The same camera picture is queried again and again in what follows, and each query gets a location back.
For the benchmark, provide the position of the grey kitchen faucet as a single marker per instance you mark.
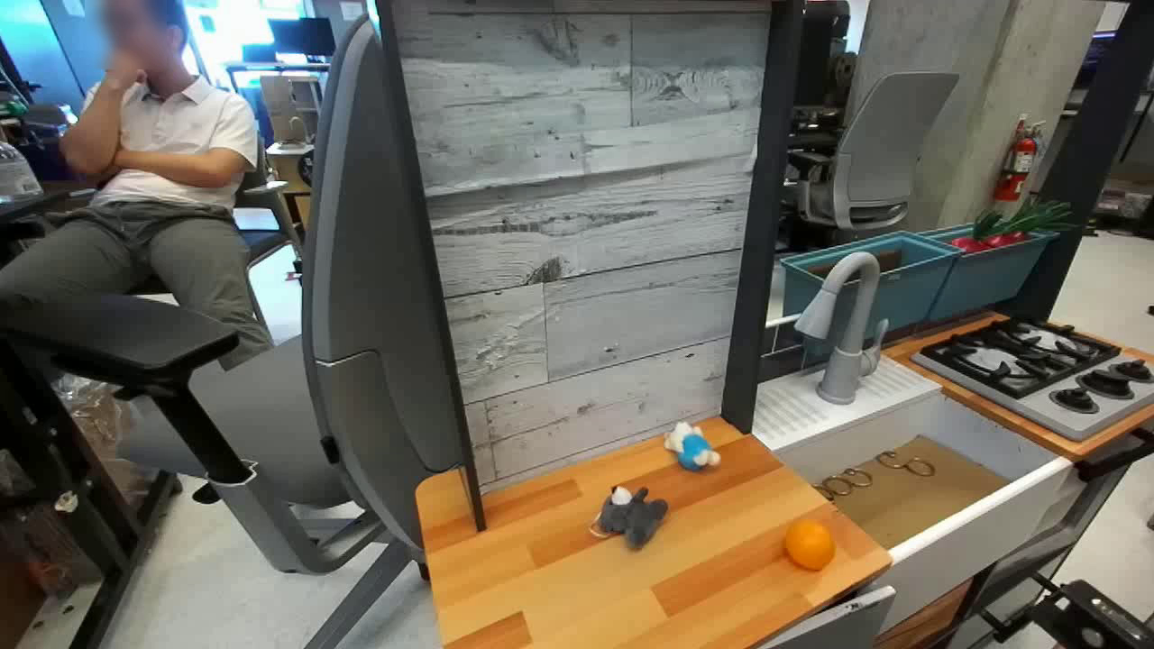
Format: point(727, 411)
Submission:
point(849, 362)

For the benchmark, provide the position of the blue white plush toy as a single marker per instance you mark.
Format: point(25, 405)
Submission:
point(693, 448)

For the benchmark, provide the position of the dark grey plush toy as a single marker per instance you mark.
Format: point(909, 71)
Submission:
point(632, 516)

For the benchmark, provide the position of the large grey office chair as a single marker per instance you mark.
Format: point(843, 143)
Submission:
point(362, 310)

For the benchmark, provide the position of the light wooden countertop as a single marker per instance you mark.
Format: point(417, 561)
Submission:
point(707, 554)

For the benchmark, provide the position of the orange fruit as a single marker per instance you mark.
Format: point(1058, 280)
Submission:
point(811, 547)

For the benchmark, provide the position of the large teal plastic bin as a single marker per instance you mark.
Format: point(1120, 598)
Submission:
point(921, 284)

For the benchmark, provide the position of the light grey mesh office chair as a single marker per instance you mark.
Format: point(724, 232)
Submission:
point(897, 147)

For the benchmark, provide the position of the brown cardboard sheet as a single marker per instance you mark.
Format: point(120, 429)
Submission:
point(921, 488)

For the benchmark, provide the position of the wooden board under stove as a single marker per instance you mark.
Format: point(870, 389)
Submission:
point(961, 399)

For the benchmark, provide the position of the dark computer monitor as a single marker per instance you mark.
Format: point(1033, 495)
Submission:
point(302, 37)

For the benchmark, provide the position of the small teal plastic bin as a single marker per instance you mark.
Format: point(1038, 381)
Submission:
point(992, 275)

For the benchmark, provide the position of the white ribbed drying mat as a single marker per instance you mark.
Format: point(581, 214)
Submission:
point(961, 529)

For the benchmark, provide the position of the seated person white shirt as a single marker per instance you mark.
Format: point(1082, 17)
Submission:
point(169, 139)

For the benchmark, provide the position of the black grey toy stovetop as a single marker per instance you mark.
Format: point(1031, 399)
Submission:
point(1039, 373)

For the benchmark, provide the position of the green leafy plant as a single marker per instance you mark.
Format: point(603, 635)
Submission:
point(1033, 219)

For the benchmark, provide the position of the red fire extinguisher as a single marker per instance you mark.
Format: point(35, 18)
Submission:
point(1018, 162)

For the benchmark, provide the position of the black metal stand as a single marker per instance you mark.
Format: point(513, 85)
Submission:
point(1082, 614)

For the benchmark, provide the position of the black vertical frame post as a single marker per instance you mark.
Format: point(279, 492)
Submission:
point(759, 240)

